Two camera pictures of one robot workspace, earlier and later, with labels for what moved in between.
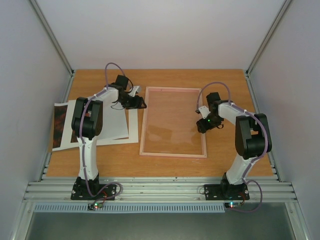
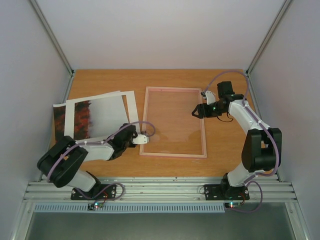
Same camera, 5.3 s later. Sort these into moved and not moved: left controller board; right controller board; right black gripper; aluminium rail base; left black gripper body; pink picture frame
Moved: right black gripper; left black gripper body
Not moved: left controller board; right controller board; aluminium rail base; pink picture frame
